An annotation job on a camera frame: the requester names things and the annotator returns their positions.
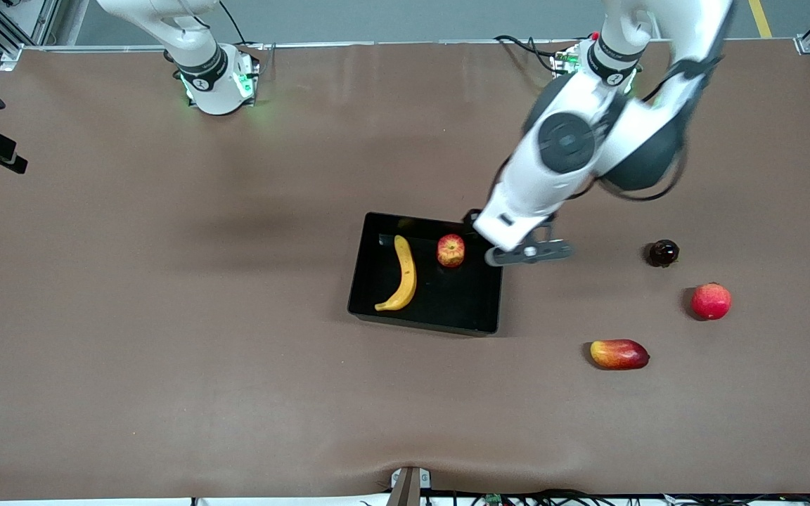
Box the small red-yellow apple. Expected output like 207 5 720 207
437 234 466 268

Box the black base power cable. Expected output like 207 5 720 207
494 34 567 74
219 0 265 50

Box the yellow banana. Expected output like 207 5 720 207
374 235 418 312

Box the black plastic tray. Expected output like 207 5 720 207
347 212 504 337

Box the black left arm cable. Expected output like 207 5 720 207
591 56 722 203

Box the metal table clamp bracket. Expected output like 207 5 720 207
387 466 432 506

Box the red-yellow mango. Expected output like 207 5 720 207
589 339 651 371

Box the dark purple plum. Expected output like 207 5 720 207
648 239 681 268

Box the yellow floor tape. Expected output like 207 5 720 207
748 0 775 39

